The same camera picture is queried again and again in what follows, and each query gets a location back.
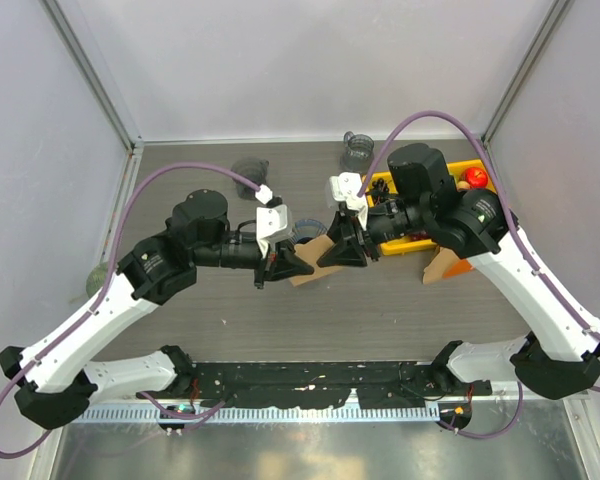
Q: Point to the dark grape bunch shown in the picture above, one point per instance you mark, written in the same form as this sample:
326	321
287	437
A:
380	187

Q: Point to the blue glass dripper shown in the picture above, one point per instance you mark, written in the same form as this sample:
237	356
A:
307	229

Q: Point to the white slotted cable duct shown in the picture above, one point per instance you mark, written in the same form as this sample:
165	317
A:
350	412

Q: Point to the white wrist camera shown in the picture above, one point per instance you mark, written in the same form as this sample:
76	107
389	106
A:
344	189
273	220

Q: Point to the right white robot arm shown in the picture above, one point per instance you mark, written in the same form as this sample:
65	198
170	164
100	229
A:
561	354

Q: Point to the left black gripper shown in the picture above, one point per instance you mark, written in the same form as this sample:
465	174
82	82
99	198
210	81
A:
280	264

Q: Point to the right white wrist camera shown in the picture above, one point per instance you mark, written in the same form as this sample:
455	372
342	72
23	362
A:
344	189

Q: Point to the grey plastic measuring cup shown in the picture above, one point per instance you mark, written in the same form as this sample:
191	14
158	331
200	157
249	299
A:
358	153

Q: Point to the brown paper filter stack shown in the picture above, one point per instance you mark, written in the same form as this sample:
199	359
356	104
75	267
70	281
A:
442	259

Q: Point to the red apple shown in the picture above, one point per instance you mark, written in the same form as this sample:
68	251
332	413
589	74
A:
475	177

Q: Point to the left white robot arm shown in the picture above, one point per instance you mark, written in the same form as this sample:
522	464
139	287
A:
58	378

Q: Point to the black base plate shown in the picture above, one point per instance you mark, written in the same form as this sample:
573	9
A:
321	385

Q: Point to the yellow plastic bin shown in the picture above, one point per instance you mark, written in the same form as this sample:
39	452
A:
405	245

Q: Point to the grey plastic dripper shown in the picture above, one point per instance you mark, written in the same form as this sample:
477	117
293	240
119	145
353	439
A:
254	169

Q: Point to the peach fruit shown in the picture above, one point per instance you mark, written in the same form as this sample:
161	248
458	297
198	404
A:
463	186

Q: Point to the orange filter holder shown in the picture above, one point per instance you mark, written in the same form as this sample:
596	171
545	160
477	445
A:
462	266

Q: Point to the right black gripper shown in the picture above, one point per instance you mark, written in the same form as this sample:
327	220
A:
344	228

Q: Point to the green melon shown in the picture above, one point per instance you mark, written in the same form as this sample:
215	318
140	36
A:
96	279

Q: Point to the red grape bunch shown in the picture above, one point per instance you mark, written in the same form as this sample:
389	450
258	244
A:
419	236

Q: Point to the brown paper coffee filter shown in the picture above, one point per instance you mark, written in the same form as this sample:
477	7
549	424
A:
311	252

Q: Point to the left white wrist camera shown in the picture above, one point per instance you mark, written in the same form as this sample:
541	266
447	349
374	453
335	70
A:
273	220

